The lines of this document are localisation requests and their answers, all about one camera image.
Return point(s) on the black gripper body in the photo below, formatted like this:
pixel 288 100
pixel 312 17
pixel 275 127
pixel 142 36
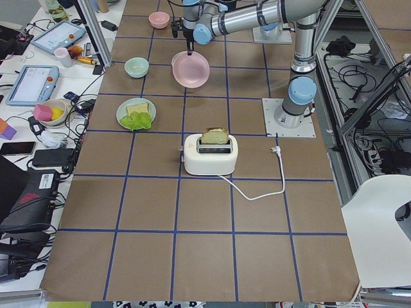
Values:
pixel 188 32

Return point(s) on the pink plate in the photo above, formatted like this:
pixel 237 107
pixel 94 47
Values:
pixel 196 71

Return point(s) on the pink bowl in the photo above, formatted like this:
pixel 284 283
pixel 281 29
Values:
pixel 159 20

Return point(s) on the white plate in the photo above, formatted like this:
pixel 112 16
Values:
pixel 177 61

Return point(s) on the green bowl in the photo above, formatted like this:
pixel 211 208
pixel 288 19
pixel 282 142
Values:
pixel 137 67

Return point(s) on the black power adapter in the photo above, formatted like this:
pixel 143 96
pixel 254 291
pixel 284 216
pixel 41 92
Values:
pixel 109 25

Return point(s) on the bread slice on plate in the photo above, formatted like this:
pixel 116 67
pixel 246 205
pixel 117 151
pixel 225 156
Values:
pixel 138 108

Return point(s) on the bread slice in toaster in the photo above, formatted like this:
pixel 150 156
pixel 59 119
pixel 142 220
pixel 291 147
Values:
pixel 215 136

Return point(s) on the green lettuce leaf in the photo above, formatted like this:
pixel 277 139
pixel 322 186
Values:
pixel 137 121

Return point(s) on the green plate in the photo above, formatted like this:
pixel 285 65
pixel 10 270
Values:
pixel 121 111

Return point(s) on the white toaster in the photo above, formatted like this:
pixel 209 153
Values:
pixel 209 159

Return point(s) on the far teach pendant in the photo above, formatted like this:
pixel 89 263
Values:
pixel 63 34

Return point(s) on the teach pendant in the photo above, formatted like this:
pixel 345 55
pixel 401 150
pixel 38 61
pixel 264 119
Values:
pixel 34 85
pixel 63 34

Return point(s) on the pink cup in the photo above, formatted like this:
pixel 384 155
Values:
pixel 63 56

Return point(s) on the white fruit bowl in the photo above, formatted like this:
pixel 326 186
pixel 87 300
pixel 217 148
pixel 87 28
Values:
pixel 52 113

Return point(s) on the near teach pendant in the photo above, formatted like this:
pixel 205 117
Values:
pixel 34 85

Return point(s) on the purple toy block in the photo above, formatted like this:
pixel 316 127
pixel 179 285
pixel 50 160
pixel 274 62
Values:
pixel 6 131

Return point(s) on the black smartphone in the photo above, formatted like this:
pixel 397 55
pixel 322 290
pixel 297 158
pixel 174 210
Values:
pixel 18 148

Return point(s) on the white chair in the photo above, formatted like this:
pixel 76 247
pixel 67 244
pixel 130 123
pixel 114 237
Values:
pixel 380 247

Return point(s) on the aluminium frame post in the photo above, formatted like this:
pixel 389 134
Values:
pixel 94 31

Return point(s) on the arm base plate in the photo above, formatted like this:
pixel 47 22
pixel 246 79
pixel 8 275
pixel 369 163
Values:
pixel 285 38
pixel 280 124

